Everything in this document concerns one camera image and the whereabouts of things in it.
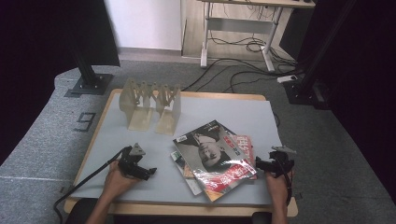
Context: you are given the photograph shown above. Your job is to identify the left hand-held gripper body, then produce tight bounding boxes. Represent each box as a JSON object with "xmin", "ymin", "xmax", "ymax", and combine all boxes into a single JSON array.
[{"xmin": 117, "ymin": 142, "xmax": 149, "ymax": 179}]

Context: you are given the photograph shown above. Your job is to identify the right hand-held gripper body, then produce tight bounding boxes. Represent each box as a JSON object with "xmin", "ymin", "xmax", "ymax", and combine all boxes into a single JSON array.
[{"xmin": 265, "ymin": 145, "xmax": 298, "ymax": 179}]

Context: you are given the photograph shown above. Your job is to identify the dark blue cover magazine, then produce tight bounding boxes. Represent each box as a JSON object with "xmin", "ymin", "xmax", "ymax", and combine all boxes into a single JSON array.
[{"xmin": 180, "ymin": 122, "xmax": 237, "ymax": 181}]

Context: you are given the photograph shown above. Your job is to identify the white snowy scene magazine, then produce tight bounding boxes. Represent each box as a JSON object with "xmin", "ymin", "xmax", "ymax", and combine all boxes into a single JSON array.
[{"xmin": 170, "ymin": 150, "xmax": 204, "ymax": 197}]

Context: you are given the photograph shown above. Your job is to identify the plastic portrait cover magazine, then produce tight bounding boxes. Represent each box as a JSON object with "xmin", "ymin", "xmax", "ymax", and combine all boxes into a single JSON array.
[{"xmin": 172, "ymin": 119, "xmax": 258, "ymax": 203}]

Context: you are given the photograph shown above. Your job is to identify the clear acrylic magazine rack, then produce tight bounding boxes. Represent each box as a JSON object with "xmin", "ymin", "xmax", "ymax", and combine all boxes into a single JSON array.
[{"xmin": 119, "ymin": 77, "xmax": 182, "ymax": 136}]

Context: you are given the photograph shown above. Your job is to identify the person's right hand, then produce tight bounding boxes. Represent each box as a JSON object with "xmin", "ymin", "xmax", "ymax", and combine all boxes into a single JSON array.
[{"xmin": 264, "ymin": 170, "xmax": 295, "ymax": 206}]

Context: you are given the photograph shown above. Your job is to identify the person's left hand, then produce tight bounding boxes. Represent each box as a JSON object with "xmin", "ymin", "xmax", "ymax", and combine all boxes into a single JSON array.
[{"xmin": 102, "ymin": 161, "xmax": 140, "ymax": 201}]

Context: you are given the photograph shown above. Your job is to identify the grey table mat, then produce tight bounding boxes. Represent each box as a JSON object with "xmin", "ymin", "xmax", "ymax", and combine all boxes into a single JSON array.
[{"xmin": 70, "ymin": 92, "xmax": 293, "ymax": 206}]

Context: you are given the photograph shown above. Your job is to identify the person's black pants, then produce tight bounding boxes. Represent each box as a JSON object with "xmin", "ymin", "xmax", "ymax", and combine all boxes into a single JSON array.
[{"xmin": 64, "ymin": 197, "xmax": 276, "ymax": 224}]

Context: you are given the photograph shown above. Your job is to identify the black slanted metal stand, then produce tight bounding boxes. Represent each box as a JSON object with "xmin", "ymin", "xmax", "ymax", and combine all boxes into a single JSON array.
[{"xmin": 281, "ymin": 0, "xmax": 358, "ymax": 110}]

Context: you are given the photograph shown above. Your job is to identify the white power strip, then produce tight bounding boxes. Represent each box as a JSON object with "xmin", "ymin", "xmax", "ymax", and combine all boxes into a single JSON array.
[{"xmin": 276, "ymin": 74, "xmax": 298, "ymax": 84}]

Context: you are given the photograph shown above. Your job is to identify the black curtain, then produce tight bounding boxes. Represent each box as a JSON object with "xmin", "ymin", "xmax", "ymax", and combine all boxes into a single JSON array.
[
  {"xmin": 279, "ymin": 0, "xmax": 396, "ymax": 203},
  {"xmin": 0, "ymin": 0, "xmax": 120, "ymax": 166}
]

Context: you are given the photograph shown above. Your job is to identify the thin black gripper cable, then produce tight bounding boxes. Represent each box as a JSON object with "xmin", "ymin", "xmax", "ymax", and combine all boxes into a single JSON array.
[{"xmin": 279, "ymin": 158, "xmax": 296, "ymax": 207}]

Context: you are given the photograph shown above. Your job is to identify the thick black gripper cable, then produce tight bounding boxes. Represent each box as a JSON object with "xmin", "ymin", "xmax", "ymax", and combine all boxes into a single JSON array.
[{"xmin": 53, "ymin": 147, "xmax": 130, "ymax": 224}]

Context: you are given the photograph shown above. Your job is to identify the black stand with base plate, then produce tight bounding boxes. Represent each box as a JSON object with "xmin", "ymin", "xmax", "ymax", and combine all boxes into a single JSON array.
[{"xmin": 64, "ymin": 43, "xmax": 115, "ymax": 98}]

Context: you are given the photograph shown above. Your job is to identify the bundle of black floor cables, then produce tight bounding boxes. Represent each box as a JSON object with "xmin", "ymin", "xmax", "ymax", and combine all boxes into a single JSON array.
[{"xmin": 181, "ymin": 31, "xmax": 304, "ymax": 93}]

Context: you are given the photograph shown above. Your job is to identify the white desk frame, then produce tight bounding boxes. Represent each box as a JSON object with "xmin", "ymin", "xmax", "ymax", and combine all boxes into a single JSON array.
[{"xmin": 197, "ymin": 0, "xmax": 317, "ymax": 73}]

